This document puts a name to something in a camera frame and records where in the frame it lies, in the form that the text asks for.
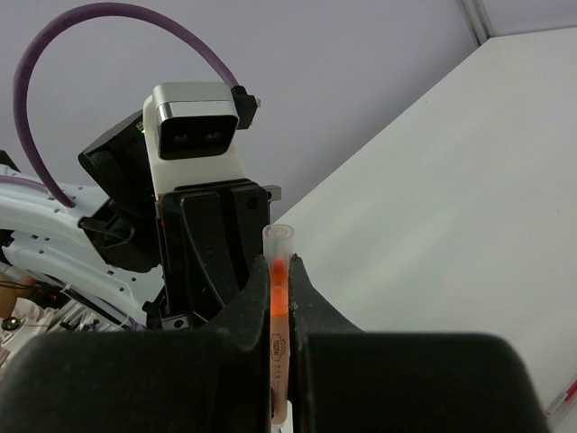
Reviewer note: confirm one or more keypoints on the small orange pen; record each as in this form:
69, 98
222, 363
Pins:
279, 341

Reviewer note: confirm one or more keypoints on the red thin pen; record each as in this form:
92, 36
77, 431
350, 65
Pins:
562, 398

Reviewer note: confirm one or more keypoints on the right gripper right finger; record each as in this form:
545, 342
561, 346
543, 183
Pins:
343, 379

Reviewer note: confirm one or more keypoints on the right aluminium frame post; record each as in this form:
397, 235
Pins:
477, 19

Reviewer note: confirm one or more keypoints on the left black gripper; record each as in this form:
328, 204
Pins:
209, 237

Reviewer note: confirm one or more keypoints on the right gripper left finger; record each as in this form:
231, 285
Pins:
213, 379

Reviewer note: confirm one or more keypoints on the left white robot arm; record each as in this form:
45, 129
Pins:
132, 257

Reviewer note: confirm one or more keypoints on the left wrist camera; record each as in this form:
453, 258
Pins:
189, 130

